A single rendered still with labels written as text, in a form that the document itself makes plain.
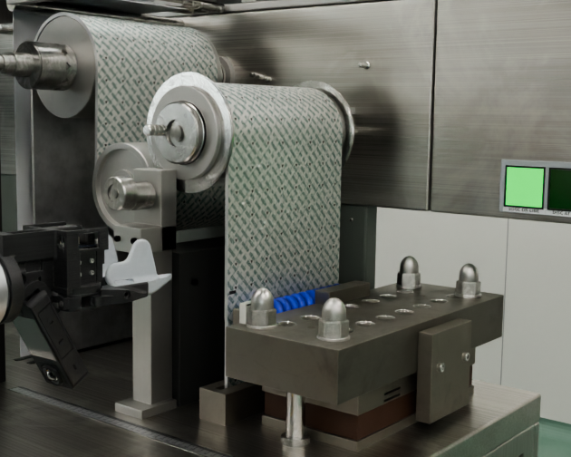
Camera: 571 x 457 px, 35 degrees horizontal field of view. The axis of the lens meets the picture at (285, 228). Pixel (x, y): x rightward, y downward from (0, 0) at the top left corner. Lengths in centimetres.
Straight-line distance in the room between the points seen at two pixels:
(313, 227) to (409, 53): 29
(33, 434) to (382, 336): 42
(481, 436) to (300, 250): 33
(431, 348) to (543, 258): 270
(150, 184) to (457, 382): 45
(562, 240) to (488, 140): 250
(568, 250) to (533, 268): 17
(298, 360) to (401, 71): 50
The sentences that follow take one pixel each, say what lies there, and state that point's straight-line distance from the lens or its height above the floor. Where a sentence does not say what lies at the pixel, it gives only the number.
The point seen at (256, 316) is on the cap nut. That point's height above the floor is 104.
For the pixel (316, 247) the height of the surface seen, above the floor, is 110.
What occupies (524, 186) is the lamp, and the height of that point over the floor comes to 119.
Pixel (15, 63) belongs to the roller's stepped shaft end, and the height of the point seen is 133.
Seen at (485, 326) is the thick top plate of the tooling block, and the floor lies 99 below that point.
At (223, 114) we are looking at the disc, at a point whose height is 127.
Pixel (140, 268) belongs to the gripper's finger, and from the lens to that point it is 95.
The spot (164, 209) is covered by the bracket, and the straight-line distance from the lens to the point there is 110.
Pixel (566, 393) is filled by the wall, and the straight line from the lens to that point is 383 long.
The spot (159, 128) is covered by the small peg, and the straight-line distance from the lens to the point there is 110.
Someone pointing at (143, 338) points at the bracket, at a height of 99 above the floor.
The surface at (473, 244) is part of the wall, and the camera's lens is 389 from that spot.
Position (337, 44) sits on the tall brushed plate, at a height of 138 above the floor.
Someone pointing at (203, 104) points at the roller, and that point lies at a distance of 108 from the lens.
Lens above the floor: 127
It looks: 7 degrees down
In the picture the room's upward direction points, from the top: 1 degrees clockwise
